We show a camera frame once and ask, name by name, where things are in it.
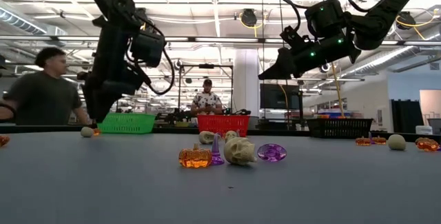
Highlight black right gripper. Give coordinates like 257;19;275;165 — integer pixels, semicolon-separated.
258;32;362;81

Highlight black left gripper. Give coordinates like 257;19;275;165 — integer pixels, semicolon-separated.
84;22;144;123

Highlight black monitor screen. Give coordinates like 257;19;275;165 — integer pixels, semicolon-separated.
260;83;301;110

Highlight green plastic basket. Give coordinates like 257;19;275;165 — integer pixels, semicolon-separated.
97;112;157;134

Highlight white building pillar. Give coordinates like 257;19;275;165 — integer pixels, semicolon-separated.
233;48;261;116

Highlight black workbench robot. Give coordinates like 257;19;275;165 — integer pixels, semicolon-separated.
223;108;252;116

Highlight black workbench equipment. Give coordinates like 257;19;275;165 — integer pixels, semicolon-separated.
156;106;199;128

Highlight blue storage bins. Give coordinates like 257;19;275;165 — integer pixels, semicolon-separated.
316;109;347;119

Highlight red plastic basket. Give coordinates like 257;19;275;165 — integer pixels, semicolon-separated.
196;114;251;138

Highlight black plastic basket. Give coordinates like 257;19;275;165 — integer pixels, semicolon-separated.
306;118;373;139

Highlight black hanging cable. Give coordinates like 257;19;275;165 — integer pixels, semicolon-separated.
276;0;290;131
260;0;267;84

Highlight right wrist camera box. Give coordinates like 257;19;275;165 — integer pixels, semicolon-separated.
279;26;311;51

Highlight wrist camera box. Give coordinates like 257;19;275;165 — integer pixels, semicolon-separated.
279;26;311;51
129;65;150;86

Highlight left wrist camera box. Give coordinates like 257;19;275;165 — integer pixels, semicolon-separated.
129;65;150;86

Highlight black right camera cable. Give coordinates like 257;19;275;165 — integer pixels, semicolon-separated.
278;0;371;32

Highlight black camera cable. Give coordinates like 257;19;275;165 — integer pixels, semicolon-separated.
127;10;176;96
278;0;371;32

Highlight yellow hanging cable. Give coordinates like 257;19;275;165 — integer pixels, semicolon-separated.
318;0;347;119

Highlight black left camera cable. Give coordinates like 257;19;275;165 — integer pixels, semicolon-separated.
127;10;176;96

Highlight black table frame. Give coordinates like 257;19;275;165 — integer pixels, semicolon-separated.
0;123;441;145

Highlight black metal frame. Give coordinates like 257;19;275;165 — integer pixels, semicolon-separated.
177;63;234;121

